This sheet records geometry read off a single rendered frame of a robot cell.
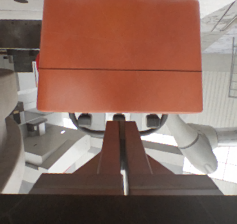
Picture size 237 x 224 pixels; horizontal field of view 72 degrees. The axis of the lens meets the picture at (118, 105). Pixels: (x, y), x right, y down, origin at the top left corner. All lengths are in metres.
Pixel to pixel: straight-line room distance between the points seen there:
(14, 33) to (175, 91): 1.22
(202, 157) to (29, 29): 1.23
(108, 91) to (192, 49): 0.10
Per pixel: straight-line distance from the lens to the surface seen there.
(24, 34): 1.32
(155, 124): 0.27
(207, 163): 0.80
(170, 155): 3.24
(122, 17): 0.19
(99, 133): 0.33
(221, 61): 13.48
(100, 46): 0.18
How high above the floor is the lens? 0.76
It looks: 14 degrees up
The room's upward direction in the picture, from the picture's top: 179 degrees counter-clockwise
